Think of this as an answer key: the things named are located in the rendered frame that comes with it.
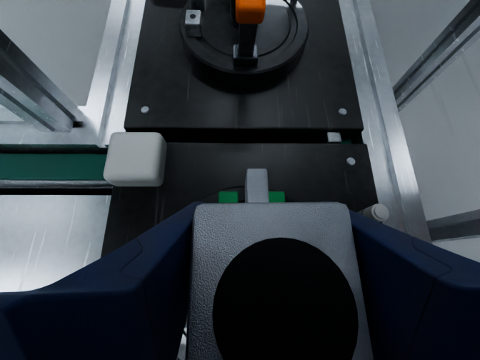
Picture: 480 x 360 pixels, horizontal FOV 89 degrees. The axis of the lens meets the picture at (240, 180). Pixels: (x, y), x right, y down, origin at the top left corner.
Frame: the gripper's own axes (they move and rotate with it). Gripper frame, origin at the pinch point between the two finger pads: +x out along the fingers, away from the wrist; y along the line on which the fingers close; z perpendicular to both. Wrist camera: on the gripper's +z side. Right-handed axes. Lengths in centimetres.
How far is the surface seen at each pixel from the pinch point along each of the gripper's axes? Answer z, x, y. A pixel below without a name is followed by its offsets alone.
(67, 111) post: 2.0, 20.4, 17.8
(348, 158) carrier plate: -1.9, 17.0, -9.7
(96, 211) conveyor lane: -8.3, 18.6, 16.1
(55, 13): 16, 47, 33
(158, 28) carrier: 10.6, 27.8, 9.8
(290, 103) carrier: 2.7, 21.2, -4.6
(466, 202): -10.5, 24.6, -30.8
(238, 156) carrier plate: -1.7, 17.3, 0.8
